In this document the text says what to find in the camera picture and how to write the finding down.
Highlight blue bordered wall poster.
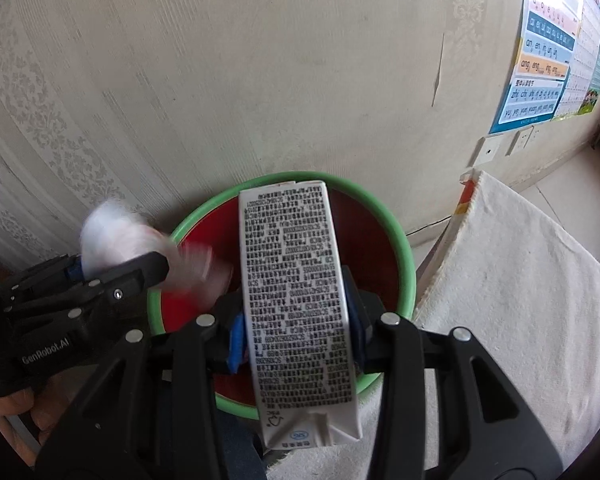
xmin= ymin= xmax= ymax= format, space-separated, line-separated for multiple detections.
xmin=489 ymin=0 xmax=588 ymax=136

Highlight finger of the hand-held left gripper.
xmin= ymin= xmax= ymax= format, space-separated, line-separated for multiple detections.
xmin=9 ymin=251 xmax=171 ymax=319
xmin=9 ymin=254 xmax=87 ymax=294

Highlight red bin with green rim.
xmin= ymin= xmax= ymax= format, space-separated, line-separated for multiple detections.
xmin=147 ymin=172 xmax=417 ymax=421

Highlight white drink carton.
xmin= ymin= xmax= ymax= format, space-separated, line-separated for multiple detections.
xmin=237 ymin=180 xmax=364 ymax=454

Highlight person's blue trousers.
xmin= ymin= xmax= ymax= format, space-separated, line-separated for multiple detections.
xmin=214 ymin=407 xmax=268 ymax=480

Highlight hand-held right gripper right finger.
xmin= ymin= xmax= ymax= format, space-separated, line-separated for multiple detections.
xmin=341 ymin=264 xmax=563 ymax=480

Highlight white paper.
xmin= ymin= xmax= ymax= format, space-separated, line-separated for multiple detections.
xmin=79 ymin=199 xmax=234 ymax=307

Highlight white wall socket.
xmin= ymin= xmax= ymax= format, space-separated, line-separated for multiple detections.
xmin=504 ymin=126 xmax=534 ymax=157

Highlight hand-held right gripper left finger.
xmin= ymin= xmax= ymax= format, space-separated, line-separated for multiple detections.
xmin=35 ymin=292 xmax=247 ymax=480

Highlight black floor cable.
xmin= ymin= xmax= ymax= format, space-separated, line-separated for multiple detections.
xmin=409 ymin=216 xmax=453 ymax=237

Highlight white grid wall poster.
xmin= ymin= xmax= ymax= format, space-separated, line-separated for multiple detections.
xmin=555 ymin=0 xmax=600 ymax=120

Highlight person's left hand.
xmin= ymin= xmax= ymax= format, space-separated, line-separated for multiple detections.
xmin=0 ymin=387 xmax=58 ymax=433

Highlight white wall box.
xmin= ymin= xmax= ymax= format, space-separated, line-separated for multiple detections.
xmin=471 ymin=135 xmax=502 ymax=167

